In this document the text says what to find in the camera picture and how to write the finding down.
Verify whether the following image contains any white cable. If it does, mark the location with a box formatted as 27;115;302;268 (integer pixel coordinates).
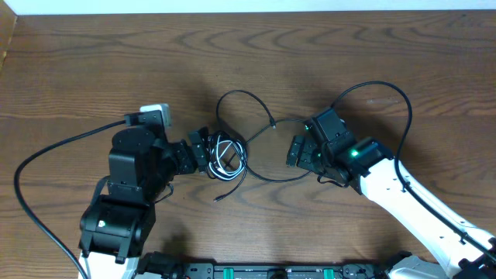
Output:
208;139;246;181

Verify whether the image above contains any thin black cable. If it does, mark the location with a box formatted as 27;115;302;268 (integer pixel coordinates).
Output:
215;89;314;184

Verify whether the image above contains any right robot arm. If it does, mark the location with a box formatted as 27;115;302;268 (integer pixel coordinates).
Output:
287;108;495;278

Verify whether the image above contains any left camera black cable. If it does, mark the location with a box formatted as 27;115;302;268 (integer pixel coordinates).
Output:
13;119;129;279

